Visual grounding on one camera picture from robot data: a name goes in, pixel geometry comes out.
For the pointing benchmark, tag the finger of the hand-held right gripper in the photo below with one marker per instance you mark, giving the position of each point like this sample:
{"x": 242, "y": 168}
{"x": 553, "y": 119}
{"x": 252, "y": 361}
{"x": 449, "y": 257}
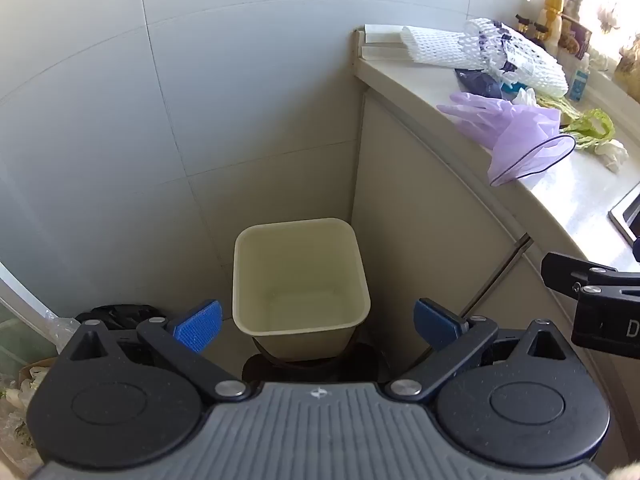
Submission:
{"x": 562, "y": 272}

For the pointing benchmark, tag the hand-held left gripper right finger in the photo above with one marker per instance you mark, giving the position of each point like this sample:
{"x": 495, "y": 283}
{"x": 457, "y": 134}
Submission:
{"x": 434, "y": 324}

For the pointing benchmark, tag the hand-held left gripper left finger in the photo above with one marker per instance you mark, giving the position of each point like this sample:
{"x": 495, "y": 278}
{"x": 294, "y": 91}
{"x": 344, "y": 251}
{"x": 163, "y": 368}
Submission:
{"x": 199, "y": 329}

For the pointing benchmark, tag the cream plastic trash bin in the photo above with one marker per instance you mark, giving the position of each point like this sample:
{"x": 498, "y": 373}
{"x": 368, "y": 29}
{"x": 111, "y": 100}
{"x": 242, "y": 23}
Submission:
{"x": 300, "y": 270}

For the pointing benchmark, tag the large napa cabbage leaf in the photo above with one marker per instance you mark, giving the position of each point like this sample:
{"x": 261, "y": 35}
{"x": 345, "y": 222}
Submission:
{"x": 592, "y": 127}

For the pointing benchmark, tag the dark blue snack packet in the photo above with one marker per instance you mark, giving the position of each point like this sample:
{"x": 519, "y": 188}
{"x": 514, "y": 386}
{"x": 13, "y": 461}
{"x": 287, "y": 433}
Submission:
{"x": 477, "y": 83}

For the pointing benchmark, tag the fine-mesh white foam net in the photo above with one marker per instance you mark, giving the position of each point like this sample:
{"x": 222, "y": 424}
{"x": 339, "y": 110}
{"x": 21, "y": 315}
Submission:
{"x": 435, "y": 46}

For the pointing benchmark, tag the black plastic bag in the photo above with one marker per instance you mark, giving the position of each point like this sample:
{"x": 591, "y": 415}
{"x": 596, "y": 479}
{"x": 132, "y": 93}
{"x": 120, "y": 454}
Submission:
{"x": 117, "y": 315}

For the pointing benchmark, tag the steel sink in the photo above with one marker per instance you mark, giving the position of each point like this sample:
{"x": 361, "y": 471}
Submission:
{"x": 627, "y": 217}

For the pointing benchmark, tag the crumpled white tissue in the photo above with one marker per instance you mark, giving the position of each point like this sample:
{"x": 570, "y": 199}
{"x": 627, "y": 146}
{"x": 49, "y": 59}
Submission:
{"x": 526, "y": 97}
{"x": 612, "y": 154}

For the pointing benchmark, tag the purple disposable glove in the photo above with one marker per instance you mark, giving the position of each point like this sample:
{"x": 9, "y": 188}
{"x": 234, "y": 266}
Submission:
{"x": 510, "y": 135}

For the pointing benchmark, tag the clear hand sanitizer bottle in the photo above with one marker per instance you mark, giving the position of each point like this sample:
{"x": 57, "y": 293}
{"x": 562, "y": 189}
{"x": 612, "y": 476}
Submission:
{"x": 580, "y": 82}

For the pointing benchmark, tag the wide-mesh white foam net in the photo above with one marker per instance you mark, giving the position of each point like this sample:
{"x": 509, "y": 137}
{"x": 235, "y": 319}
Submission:
{"x": 542, "y": 77}

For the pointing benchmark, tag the clear plastic bag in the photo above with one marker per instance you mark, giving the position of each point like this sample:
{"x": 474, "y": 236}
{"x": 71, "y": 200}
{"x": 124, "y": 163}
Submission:
{"x": 15, "y": 410}

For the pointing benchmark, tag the sprouting garlic tray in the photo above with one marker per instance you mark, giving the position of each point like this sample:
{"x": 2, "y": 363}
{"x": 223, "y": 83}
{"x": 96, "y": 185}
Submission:
{"x": 629, "y": 65}

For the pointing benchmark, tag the white purple printed packet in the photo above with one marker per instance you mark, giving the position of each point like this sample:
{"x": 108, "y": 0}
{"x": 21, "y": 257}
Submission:
{"x": 517, "y": 52}

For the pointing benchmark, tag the purple instant noodle cup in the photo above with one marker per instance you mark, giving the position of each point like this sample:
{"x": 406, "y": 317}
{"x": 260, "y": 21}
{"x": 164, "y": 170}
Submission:
{"x": 577, "y": 37}

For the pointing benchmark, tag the black bottle gold neck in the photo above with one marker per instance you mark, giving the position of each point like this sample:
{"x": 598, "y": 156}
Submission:
{"x": 523, "y": 25}
{"x": 539, "y": 35}

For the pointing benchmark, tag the white bottle yellow cap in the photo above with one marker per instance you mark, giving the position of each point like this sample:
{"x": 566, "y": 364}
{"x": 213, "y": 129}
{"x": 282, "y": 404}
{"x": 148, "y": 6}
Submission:
{"x": 553, "y": 20}

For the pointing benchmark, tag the hanging garlic bunch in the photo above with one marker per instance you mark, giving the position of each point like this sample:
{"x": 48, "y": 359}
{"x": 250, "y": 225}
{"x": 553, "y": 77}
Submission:
{"x": 608, "y": 16}

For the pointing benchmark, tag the metal canister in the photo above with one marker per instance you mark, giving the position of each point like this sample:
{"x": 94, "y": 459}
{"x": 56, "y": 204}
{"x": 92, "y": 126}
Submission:
{"x": 573, "y": 5}

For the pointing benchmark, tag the white plastic trim strip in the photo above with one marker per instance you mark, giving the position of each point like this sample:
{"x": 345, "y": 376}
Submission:
{"x": 385, "y": 53}
{"x": 382, "y": 33}

